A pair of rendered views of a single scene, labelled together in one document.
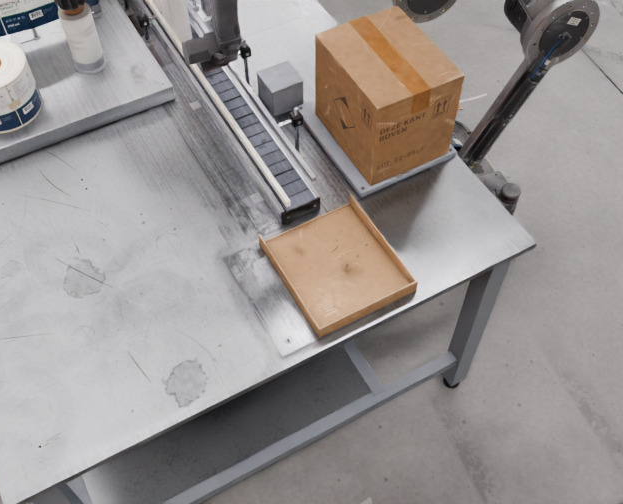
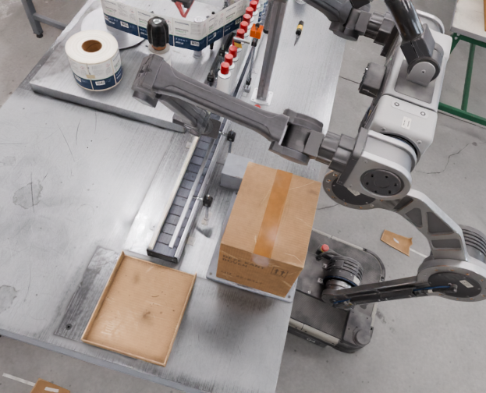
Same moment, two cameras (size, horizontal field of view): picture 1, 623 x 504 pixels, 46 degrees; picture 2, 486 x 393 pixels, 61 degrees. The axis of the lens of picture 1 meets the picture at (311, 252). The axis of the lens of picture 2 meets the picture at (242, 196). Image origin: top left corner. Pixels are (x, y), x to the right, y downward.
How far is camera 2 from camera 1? 0.95 m
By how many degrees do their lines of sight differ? 19
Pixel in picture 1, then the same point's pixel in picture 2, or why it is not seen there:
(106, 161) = (113, 140)
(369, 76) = (243, 216)
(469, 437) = not seen: outside the picture
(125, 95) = (156, 111)
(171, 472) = not seen: hidden behind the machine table
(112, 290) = (31, 214)
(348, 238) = (169, 296)
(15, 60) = (107, 53)
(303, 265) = (128, 289)
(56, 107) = (118, 92)
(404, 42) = (293, 211)
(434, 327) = not seen: hidden behind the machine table
